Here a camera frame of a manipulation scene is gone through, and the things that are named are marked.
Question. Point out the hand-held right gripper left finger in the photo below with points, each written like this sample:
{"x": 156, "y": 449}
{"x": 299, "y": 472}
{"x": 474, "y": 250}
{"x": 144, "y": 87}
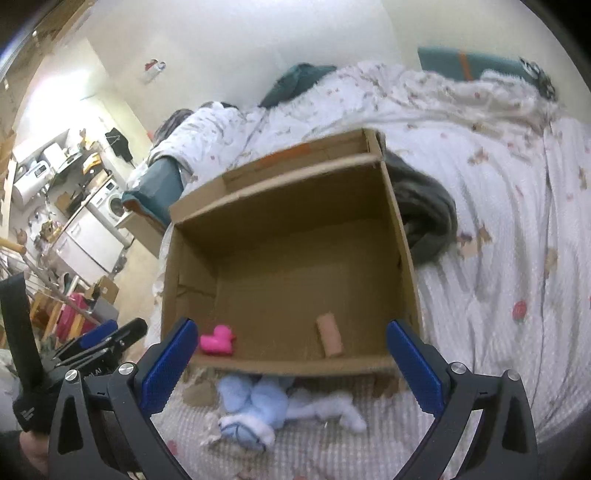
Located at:
{"x": 168, "y": 364}

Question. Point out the black hanging garment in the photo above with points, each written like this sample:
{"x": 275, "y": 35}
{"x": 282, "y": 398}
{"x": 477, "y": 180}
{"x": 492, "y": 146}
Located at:
{"x": 121, "y": 143}

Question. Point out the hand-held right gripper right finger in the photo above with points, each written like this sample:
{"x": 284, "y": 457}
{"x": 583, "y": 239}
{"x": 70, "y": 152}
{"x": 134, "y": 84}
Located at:
{"x": 418, "y": 364}

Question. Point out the white water heater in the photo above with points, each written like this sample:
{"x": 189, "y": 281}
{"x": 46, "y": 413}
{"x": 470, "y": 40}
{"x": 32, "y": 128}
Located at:
{"x": 30, "y": 182}

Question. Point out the red white wall decoration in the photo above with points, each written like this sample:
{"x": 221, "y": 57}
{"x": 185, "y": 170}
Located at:
{"x": 154, "y": 68}

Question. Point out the pink suitcase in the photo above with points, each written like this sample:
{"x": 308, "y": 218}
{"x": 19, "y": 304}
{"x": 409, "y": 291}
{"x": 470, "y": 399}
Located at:
{"x": 71, "y": 318}

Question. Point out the black white patterned cloth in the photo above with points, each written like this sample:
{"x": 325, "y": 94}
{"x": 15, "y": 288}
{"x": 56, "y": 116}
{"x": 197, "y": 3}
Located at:
{"x": 540, "y": 76}

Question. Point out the white sock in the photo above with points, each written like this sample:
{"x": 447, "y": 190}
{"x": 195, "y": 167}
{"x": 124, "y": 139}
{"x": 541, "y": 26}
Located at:
{"x": 330, "y": 408}
{"x": 247, "y": 431}

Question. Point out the white floor cabinet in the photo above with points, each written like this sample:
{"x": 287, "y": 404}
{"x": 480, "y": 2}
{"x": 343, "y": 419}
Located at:
{"x": 87, "y": 244}

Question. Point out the small cardboard box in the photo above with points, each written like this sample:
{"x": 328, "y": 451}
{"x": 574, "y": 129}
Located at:
{"x": 107, "y": 290}

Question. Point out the pink duck toy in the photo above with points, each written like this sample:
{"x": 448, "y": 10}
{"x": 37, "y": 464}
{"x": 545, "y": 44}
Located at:
{"x": 218, "y": 342}

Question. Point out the brown cardboard box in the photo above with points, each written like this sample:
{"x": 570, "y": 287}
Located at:
{"x": 295, "y": 258}

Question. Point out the white washing machine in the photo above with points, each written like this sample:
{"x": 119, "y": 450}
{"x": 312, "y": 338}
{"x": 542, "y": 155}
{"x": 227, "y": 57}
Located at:
{"x": 111, "y": 201}

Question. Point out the printed white duvet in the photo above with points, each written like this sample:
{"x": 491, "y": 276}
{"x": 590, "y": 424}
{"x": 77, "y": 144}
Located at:
{"x": 498, "y": 221}

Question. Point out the wooden bed frame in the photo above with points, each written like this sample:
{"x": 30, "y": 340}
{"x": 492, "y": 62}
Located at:
{"x": 141, "y": 233}

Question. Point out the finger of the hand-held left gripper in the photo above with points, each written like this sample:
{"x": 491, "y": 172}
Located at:
{"x": 99, "y": 331}
{"x": 131, "y": 330}

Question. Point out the person's left hand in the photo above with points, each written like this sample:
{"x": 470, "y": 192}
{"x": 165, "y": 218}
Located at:
{"x": 36, "y": 454}

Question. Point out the dark teal garment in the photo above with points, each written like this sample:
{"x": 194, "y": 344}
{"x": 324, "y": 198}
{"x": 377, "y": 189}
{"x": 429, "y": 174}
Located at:
{"x": 295, "y": 83}

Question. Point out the dark grey blanket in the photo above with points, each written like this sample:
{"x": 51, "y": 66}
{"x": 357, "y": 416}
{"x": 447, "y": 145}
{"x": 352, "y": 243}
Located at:
{"x": 427, "y": 217}

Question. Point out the teal mattress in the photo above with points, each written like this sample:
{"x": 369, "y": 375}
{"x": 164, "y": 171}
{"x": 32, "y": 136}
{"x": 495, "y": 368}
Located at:
{"x": 154, "y": 189}

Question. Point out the teal pillow with orange stripe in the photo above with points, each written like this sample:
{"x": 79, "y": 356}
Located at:
{"x": 466, "y": 62}

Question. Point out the grey fluffy cloth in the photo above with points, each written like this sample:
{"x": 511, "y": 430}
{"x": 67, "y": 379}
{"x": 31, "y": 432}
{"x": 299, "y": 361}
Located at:
{"x": 171, "y": 124}

